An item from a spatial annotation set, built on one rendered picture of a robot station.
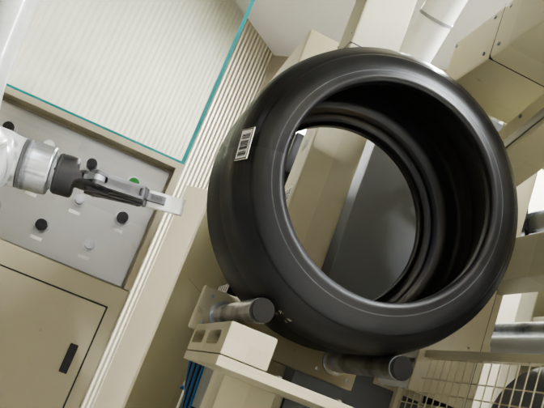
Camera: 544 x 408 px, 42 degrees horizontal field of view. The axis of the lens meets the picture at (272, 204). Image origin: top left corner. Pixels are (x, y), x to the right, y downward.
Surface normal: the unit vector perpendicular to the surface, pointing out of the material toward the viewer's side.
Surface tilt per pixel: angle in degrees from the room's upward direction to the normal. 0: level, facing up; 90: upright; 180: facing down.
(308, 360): 90
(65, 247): 90
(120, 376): 90
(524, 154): 162
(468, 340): 90
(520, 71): 180
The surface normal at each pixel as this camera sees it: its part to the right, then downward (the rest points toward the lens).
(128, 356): -0.41, -0.40
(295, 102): 0.13, -0.29
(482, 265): 0.40, -0.05
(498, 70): -0.35, 0.90
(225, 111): 0.84, 0.18
